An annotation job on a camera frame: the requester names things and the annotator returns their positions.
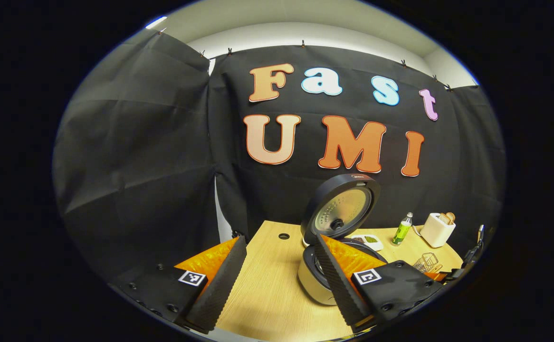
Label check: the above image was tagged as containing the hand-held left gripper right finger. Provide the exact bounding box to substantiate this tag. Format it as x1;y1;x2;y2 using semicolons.
314;234;449;333

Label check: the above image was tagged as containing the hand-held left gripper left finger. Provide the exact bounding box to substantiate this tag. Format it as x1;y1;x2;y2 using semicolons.
108;235;248;334

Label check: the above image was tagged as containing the wire chopstick holder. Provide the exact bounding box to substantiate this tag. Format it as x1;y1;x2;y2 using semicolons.
412;252;440;273

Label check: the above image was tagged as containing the black rice cooker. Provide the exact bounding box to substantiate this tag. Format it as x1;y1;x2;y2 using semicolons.
297;173;388;306

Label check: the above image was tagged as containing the white toaster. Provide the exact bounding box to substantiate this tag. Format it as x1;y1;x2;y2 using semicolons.
420;212;457;248

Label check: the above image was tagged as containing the white divided grain dish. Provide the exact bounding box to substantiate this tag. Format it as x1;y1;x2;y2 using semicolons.
351;234;384;251

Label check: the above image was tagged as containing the green drink bottle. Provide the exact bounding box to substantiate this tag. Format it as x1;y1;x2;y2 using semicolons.
391;212;414;246

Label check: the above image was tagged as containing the black backdrop cloth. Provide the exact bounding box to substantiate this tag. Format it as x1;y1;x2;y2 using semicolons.
53;29;506;285

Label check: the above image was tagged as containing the row of black cloth clips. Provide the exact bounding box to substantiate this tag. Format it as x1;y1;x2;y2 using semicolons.
161;28;453;91

